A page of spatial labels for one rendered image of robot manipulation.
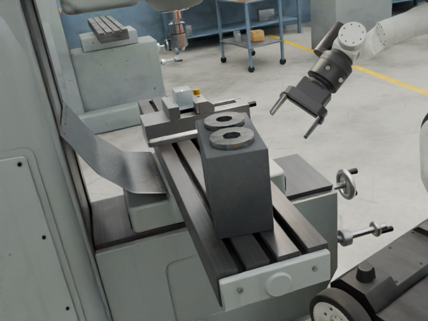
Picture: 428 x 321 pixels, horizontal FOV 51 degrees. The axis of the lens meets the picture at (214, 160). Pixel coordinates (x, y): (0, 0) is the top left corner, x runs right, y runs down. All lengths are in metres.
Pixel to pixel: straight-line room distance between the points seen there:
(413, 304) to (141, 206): 0.77
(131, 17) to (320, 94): 6.84
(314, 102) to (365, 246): 1.40
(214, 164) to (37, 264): 0.65
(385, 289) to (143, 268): 0.69
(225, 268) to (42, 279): 0.63
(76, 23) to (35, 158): 6.70
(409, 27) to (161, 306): 1.08
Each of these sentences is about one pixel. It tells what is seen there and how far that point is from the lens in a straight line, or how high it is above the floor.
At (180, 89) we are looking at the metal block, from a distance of 1.45.
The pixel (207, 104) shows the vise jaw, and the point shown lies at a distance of 1.42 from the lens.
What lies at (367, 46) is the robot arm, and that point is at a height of 1.17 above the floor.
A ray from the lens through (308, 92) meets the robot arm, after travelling 1.15.
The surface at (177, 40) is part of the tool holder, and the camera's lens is 1.31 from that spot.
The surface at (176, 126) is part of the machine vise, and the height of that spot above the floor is 0.96.
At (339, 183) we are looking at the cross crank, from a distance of 1.71.
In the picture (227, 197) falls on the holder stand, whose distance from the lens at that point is 0.89.
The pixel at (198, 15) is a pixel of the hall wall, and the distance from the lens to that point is 8.05.
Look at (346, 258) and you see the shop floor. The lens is 2.35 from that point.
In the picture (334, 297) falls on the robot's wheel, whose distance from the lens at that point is 1.26.
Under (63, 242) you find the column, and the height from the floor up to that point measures 0.78.
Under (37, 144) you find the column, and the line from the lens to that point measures 1.18.
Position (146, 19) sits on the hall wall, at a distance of 7.89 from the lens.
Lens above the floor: 1.45
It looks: 25 degrees down
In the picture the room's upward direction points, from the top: 8 degrees counter-clockwise
